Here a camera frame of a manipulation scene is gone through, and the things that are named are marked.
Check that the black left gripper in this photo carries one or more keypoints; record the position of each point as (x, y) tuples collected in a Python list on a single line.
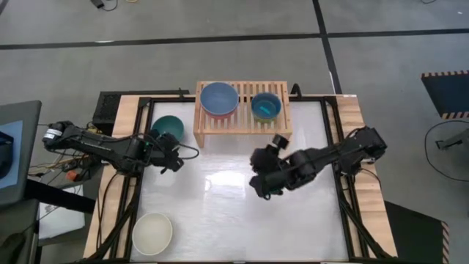
[(163, 150)]

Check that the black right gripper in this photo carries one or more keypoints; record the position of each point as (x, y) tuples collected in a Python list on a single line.
[(282, 168)]

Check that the yellow plastic bowl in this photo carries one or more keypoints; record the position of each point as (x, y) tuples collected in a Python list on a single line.
[(264, 119)]

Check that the cyan plastic bowl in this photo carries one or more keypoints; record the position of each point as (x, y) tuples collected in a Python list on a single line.
[(266, 106)]

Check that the large blue bowl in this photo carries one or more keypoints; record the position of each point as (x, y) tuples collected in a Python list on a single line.
[(219, 98)]

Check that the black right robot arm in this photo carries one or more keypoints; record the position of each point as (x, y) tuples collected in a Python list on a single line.
[(329, 155)]

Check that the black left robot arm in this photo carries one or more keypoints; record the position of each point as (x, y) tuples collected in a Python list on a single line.
[(95, 146)]

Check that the wooden slatted shelf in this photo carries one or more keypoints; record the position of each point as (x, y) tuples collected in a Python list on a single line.
[(243, 126)]

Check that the dark teal bowl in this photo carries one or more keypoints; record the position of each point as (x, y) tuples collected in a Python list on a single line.
[(166, 125)]

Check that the lime green bowl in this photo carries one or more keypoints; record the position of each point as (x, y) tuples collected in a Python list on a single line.
[(268, 122)]

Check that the black perforated box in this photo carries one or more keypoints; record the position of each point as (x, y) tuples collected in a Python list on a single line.
[(106, 111)]

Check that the white bowl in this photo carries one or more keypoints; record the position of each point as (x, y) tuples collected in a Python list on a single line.
[(152, 234)]

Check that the orange small object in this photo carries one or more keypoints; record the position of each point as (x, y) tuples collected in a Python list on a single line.
[(72, 176)]

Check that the white paper sheet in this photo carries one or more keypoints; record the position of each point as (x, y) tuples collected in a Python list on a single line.
[(62, 216)]

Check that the grey laptop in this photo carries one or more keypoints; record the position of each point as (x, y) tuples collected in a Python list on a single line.
[(20, 154)]

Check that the black floor mat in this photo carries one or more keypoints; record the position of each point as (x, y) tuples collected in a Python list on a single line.
[(417, 234)]

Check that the black power adapter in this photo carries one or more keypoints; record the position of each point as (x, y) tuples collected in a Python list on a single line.
[(98, 3)]

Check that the grey floor stand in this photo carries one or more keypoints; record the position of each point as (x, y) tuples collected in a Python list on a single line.
[(454, 140)]

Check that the black yellow striped mat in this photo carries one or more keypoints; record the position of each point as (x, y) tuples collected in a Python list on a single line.
[(447, 95)]

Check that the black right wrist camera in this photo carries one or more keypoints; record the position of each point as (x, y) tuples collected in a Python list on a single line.
[(281, 141)]

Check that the black metal table frame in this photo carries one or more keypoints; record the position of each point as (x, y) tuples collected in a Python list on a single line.
[(315, 99)]

